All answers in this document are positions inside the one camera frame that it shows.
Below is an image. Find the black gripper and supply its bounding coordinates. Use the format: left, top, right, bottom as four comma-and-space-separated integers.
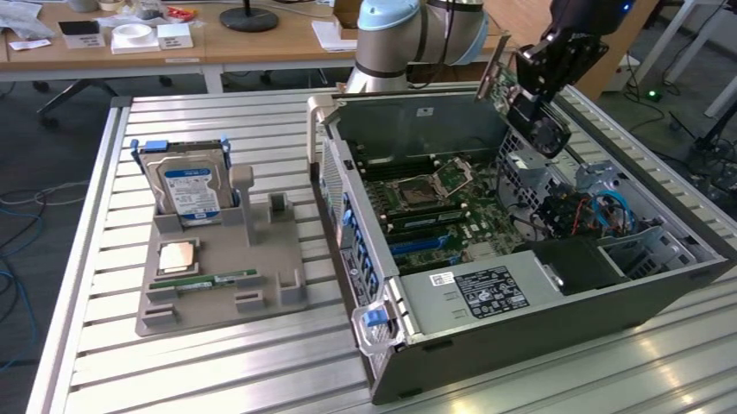
515, 0, 633, 104

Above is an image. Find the graphics card with metal bracket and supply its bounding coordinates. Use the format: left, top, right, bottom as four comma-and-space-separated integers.
474, 30, 575, 159

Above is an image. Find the white box with red dot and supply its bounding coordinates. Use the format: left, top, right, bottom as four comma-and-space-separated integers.
613, 53, 644, 94

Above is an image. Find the brown wooden cabinet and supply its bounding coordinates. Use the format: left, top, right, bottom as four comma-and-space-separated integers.
567, 0, 661, 101

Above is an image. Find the black fan housing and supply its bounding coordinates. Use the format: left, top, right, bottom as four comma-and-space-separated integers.
539, 194, 599, 239

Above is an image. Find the brown cardboard box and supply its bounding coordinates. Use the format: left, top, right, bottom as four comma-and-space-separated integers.
332, 0, 365, 30

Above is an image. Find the white paper stack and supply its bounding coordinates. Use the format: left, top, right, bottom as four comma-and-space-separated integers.
310, 19, 360, 53

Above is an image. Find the CPU socket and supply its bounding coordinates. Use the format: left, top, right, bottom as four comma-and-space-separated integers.
390, 176, 445, 210

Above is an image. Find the green motherboard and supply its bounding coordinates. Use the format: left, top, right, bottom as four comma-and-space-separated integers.
345, 146, 529, 277

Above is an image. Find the green RAM stick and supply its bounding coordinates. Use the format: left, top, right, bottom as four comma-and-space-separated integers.
390, 210, 468, 230
149, 269, 259, 289

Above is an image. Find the silver disk bay cage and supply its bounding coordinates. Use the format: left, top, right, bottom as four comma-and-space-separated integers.
596, 225, 701, 281

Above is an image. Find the silver chipset heatsink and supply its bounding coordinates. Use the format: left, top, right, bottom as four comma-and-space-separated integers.
464, 244, 501, 262

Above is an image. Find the blue expansion slot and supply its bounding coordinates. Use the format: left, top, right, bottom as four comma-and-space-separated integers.
390, 235, 452, 256

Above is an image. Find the wooden desk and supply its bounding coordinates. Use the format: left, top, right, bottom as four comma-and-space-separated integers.
205, 0, 555, 87
0, 0, 209, 94

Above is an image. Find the black round lamp base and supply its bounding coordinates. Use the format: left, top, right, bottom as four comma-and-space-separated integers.
218, 0, 282, 33

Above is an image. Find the grey power supply unit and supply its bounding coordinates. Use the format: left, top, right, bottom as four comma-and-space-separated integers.
397, 251, 565, 340

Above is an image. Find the white labelled cube box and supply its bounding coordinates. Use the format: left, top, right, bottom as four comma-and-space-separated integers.
155, 22, 195, 51

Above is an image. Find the grey printed parts rack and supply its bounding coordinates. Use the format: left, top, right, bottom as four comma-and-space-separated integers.
134, 164, 313, 338

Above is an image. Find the open grey PC case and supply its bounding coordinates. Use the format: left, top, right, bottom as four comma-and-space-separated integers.
306, 78, 729, 406

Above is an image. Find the hard disk in blue caddy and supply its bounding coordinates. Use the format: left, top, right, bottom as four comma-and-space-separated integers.
130, 136, 235, 228

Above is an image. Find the clear bag with dark item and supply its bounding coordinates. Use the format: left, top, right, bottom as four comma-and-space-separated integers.
123, 0, 170, 22

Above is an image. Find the flat white box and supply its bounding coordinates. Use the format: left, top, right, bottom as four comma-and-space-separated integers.
109, 34, 163, 55

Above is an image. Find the white tape roll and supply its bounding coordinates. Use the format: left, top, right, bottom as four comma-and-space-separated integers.
113, 23, 151, 44

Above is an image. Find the silver CPU chip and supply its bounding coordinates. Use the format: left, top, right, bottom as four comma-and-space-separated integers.
158, 241, 197, 273

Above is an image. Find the white box with black top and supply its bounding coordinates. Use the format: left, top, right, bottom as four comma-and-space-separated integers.
57, 20, 110, 50

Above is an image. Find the black chair base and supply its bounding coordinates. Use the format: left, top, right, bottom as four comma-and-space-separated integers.
34, 76, 121, 129

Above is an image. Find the red and white card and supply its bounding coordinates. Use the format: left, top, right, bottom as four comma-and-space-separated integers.
7, 38, 54, 52

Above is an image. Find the grey plastic bag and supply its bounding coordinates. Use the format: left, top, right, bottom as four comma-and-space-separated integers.
0, 2, 59, 41

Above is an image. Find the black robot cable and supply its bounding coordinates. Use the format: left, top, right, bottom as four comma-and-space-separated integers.
441, 0, 462, 66

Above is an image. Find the silver metal bracket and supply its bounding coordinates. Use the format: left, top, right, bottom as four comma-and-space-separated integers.
575, 160, 629, 195

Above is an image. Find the silver drive bay frame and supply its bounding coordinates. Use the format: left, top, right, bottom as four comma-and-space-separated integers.
506, 148, 577, 191

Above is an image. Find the white table frame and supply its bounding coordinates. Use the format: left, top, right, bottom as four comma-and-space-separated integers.
627, 0, 737, 120

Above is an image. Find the light blue SATA wire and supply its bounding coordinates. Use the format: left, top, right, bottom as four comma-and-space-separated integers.
591, 188, 640, 237

